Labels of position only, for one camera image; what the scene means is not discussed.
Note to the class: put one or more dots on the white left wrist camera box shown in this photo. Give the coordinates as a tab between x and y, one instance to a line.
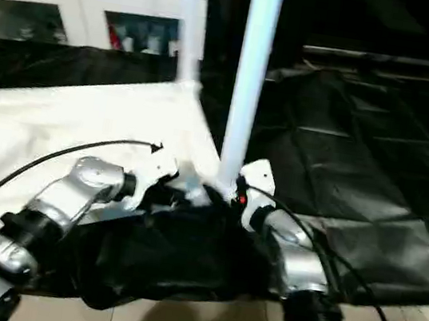
152	174

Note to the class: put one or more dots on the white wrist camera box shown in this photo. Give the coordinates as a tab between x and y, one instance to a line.
258	183
152	174

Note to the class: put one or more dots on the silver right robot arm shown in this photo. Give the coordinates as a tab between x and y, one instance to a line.
296	261

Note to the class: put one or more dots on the small white cup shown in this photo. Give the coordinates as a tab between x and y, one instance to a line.
152	45

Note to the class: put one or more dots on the black plastic mat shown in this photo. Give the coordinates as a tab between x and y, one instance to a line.
361	150

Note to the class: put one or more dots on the white plastic table leg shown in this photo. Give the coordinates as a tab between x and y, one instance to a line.
251	77
191	20

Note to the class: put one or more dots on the white plastic table top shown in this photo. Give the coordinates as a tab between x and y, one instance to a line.
65	130

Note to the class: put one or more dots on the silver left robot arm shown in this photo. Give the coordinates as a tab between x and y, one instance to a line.
45	216

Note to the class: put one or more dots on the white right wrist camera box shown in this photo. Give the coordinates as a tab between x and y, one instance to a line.
258	183

